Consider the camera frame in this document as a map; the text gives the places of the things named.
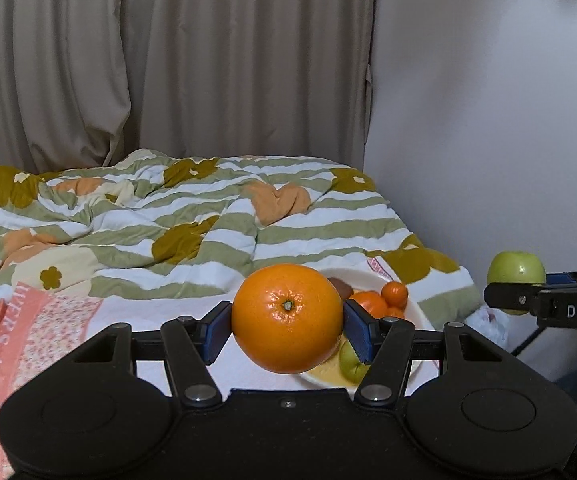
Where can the beige curtain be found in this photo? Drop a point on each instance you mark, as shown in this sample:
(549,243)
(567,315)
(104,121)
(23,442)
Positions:
(168,60)

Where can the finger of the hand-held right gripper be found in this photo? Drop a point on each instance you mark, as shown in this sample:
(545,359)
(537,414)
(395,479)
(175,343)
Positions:
(510,296)
(575,276)

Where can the white oval bowl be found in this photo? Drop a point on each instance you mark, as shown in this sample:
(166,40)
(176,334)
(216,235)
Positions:
(368,280)

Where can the white marbled tablecloth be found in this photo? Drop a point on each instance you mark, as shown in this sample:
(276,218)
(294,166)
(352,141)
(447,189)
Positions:
(168,317)

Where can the small green apple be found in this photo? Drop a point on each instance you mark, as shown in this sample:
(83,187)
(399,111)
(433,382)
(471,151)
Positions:
(515,267)

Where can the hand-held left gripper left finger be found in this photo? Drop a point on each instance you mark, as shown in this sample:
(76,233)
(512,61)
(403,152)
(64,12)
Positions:
(218,332)

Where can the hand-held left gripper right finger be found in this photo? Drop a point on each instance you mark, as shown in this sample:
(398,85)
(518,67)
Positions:
(356,332)

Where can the green striped floral blanket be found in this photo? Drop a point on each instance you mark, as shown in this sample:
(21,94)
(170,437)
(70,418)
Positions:
(168,210)

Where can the pink floral cloth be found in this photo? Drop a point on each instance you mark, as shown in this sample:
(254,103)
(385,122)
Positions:
(28,340)

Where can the large green apple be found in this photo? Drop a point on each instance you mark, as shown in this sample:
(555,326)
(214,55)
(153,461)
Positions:
(352,364)

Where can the white plastic bag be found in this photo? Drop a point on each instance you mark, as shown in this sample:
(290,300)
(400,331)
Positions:
(488,322)

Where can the orange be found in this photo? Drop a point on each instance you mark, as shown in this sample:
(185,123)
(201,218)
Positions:
(286,317)
(368,304)

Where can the brown kiwi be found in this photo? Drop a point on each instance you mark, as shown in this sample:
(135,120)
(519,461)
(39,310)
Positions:
(341,289)

